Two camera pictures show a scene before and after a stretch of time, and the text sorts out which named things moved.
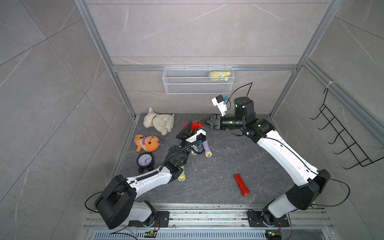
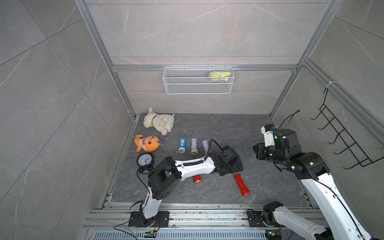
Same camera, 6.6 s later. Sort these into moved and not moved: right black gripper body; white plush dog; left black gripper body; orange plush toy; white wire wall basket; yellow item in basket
Moved: right black gripper body; left black gripper body
Not moved: white plush dog; white wire wall basket; orange plush toy; yellow item in basket
